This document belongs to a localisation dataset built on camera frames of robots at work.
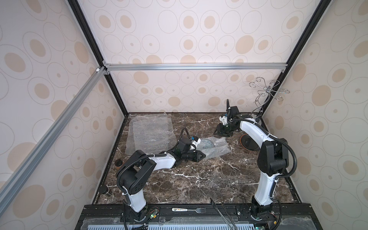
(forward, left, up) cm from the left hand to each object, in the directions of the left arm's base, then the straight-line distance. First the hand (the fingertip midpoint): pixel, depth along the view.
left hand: (209, 157), depth 84 cm
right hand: (+17, -10, +1) cm, 20 cm away
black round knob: (-19, +55, +1) cm, 58 cm away
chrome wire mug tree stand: (+39, -39, +15) cm, 57 cm away
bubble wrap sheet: (+24, +40, -9) cm, 47 cm away
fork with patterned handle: (-26, +6, -10) cm, 29 cm away
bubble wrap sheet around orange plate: (+23, +40, -9) cm, 47 cm away
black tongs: (-28, -4, -7) cm, 29 cm away
